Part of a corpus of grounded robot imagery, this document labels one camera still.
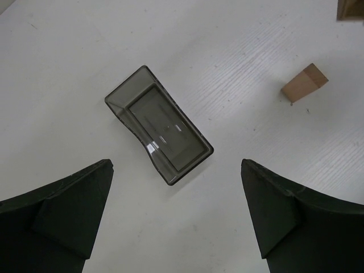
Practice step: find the plain light wood block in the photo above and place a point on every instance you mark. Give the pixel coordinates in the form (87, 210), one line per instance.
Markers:
(306, 82)

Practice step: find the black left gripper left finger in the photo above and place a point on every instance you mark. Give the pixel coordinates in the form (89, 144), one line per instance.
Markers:
(53, 228)

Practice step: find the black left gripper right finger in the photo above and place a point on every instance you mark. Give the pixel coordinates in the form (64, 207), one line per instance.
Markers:
(299, 229)

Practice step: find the smoky transparent plastic bin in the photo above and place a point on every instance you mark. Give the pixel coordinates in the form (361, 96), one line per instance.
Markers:
(174, 144)

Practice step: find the striped light wood block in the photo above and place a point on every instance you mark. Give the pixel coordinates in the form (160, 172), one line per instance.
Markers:
(350, 10)

